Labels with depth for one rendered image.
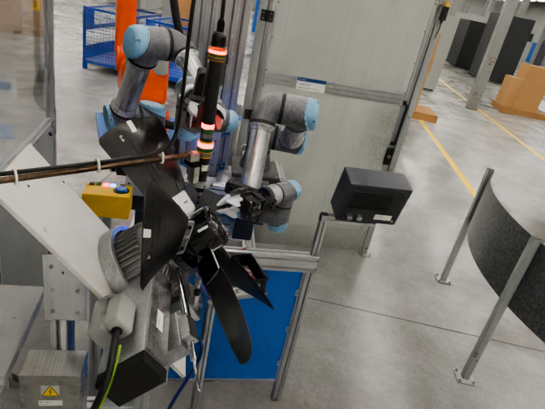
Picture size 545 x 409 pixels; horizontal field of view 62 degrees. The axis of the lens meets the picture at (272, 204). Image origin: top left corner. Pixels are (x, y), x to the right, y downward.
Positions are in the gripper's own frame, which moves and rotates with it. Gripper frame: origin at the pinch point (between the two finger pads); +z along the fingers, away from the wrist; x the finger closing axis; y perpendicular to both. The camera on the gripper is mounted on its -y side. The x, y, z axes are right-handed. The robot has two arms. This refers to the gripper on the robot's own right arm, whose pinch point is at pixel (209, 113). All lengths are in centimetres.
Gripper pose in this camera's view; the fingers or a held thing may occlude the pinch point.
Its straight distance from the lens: 119.2
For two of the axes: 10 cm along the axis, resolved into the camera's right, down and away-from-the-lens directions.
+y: -1.8, 8.8, 4.3
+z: 3.2, 4.7, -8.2
